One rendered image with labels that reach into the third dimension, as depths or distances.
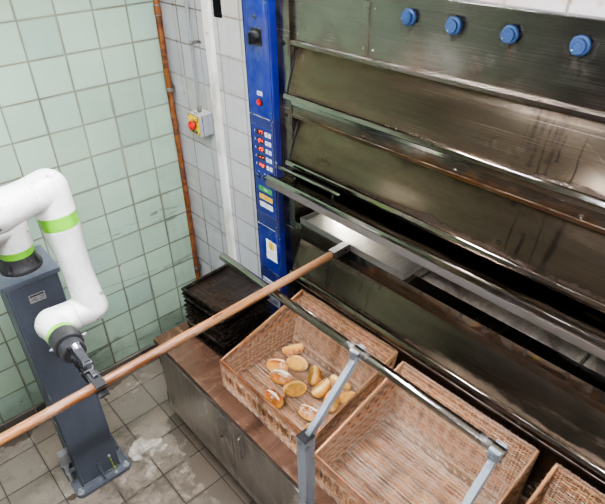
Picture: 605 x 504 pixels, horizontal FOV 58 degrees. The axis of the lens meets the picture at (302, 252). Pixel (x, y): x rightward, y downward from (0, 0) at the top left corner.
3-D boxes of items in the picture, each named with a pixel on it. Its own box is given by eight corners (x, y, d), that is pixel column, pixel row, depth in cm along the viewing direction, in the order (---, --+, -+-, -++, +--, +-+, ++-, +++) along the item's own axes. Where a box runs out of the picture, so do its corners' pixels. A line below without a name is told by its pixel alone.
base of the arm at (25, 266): (-14, 252, 209) (-20, 239, 206) (25, 238, 217) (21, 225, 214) (6, 282, 193) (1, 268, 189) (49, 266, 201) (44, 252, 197)
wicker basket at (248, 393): (303, 332, 260) (302, 286, 245) (396, 399, 225) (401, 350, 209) (220, 385, 233) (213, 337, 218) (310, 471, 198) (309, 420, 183)
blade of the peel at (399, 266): (403, 280, 193) (403, 274, 191) (300, 223, 227) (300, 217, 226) (462, 241, 212) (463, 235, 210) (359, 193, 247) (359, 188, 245)
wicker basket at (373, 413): (396, 406, 222) (402, 357, 206) (525, 500, 187) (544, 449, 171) (309, 480, 195) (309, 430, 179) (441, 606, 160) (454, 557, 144)
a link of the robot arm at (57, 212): (7, 175, 158) (31, 181, 152) (46, 160, 167) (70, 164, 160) (30, 230, 167) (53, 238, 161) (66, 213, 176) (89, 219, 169)
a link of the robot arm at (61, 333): (49, 356, 171) (41, 334, 166) (85, 339, 178) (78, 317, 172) (57, 366, 167) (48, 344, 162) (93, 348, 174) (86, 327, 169)
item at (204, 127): (202, 128, 257) (200, 107, 251) (214, 134, 251) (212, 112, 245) (189, 132, 253) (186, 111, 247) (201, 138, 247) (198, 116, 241)
